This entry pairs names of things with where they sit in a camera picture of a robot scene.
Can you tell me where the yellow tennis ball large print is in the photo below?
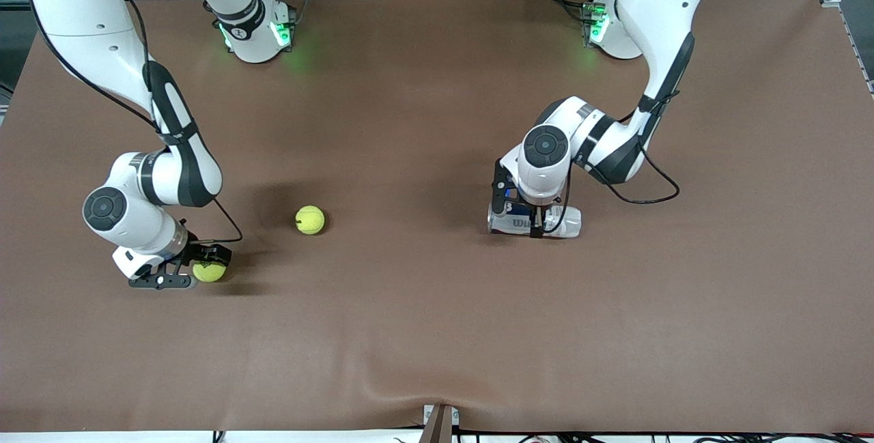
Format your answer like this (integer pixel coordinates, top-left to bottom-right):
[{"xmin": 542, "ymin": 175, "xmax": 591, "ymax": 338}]
[{"xmin": 193, "ymin": 260, "xmax": 227, "ymax": 284}]

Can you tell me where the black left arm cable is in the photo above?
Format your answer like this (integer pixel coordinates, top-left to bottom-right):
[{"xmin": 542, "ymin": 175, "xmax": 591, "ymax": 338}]
[{"xmin": 543, "ymin": 88, "xmax": 681, "ymax": 236}]

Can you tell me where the yellow tennis ball small print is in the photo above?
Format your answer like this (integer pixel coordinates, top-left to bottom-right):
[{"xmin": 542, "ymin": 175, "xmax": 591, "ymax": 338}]
[{"xmin": 295, "ymin": 205, "xmax": 326, "ymax": 235}]

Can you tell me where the clear Wilson tennis ball can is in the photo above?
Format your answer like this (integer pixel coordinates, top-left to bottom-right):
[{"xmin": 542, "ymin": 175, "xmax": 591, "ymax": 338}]
[{"xmin": 487, "ymin": 203, "xmax": 582, "ymax": 239}]

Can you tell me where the wooden camera mount post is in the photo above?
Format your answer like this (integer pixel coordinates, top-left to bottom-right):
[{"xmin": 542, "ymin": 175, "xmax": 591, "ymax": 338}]
[{"xmin": 418, "ymin": 403, "xmax": 460, "ymax": 443}]

